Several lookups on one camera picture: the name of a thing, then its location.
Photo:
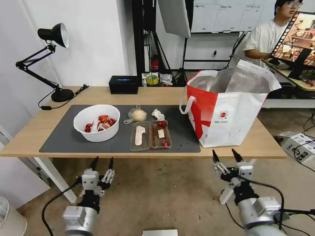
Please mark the clear bag with bun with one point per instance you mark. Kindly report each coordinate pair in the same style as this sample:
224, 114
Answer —
138, 114

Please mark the black tissue box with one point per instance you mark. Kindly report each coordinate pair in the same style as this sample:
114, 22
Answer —
123, 87

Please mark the yellow tape roll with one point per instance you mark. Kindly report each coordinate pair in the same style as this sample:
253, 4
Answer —
152, 80

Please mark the clear tray with white food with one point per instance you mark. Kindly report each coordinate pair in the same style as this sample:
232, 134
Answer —
140, 147

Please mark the white cardboard box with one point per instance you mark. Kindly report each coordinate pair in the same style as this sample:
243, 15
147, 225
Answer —
299, 147

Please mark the tan food cube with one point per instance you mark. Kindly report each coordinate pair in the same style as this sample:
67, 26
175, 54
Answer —
161, 135

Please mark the red device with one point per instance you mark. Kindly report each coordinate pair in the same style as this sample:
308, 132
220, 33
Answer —
155, 63

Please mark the computer monitor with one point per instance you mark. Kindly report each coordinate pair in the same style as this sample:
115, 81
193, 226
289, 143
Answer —
295, 34

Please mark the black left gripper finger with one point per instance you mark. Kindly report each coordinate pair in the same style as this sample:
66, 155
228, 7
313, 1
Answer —
108, 175
94, 164

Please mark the wooden office desk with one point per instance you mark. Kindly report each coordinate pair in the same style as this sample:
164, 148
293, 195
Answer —
288, 76

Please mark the dark grey desk mat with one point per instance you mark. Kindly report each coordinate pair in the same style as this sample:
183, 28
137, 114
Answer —
64, 140

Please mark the black shelf frame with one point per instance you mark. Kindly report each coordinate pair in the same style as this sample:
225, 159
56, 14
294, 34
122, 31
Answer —
137, 37

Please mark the white table leg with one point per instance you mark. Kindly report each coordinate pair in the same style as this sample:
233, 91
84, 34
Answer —
59, 183

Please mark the white robot front shell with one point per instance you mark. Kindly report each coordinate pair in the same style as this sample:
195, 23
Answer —
160, 232

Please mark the red cherry tomato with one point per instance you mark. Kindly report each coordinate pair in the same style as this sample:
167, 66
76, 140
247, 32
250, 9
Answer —
161, 123

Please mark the clear tray with red sauce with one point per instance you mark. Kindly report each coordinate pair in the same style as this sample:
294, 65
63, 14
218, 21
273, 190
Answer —
161, 145

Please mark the whiteboard with printed sheets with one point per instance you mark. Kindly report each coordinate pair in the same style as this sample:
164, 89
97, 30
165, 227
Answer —
221, 17

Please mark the red and white takeout bag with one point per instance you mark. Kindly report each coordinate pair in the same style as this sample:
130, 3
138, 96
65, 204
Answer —
228, 115

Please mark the person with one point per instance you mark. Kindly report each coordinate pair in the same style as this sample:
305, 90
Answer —
263, 37

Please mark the black light tripod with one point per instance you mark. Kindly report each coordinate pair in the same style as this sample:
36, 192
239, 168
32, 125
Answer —
180, 71

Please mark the white round bin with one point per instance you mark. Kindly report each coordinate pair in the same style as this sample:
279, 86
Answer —
9, 218

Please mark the small red food scrap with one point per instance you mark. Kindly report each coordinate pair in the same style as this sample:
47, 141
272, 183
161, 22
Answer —
166, 144

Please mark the black monitor stand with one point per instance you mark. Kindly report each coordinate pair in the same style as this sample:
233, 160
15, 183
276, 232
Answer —
301, 64

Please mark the black desk lamp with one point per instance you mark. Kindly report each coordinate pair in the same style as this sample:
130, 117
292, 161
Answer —
61, 94

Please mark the white round bowl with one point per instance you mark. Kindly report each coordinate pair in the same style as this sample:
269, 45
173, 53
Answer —
97, 136

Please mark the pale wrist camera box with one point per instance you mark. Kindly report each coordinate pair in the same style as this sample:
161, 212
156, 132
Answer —
90, 180
245, 173

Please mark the white softbox panel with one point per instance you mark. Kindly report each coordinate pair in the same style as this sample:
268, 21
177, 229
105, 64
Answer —
173, 17

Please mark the crumpled white tissue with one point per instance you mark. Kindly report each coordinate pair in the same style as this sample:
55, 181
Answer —
157, 114

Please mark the white flat food piece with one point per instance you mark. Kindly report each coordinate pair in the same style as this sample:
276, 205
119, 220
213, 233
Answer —
139, 135

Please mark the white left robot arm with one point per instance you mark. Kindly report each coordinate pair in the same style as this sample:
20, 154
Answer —
77, 221

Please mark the red crayfish shell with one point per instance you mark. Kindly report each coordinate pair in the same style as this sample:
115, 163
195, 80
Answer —
104, 118
111, 123
88, 127

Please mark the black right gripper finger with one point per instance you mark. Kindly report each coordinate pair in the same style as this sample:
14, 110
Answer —
219, 167
238, 157

